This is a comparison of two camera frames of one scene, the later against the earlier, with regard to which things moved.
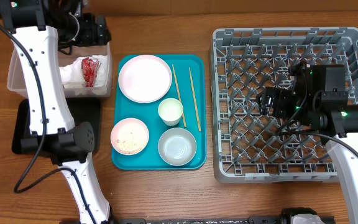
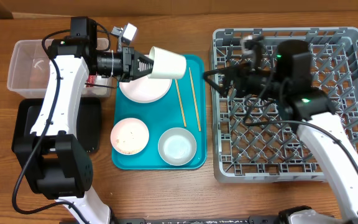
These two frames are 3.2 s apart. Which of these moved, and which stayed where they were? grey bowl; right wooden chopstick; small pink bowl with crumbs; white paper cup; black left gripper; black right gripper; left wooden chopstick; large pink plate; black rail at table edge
Moved: black right gripper; white paper cup; black left gripper
Stayed: small pink bowl with crumbs; right wooden chopstick; black rail at table edge; large pink plate; grey bowl; left wooden chopstick
